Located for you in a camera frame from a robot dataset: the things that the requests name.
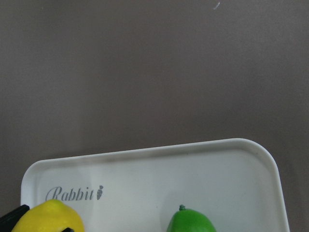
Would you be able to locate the white rabbit tray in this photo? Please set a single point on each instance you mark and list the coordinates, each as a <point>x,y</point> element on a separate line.
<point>234,182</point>

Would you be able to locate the yellow lemon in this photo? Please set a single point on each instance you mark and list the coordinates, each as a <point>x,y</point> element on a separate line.
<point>50,216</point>

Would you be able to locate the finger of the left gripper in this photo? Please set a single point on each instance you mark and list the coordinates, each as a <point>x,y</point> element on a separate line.
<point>11,218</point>
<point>68,230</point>

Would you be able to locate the green lime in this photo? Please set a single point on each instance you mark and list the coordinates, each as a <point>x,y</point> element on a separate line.
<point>189,220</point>

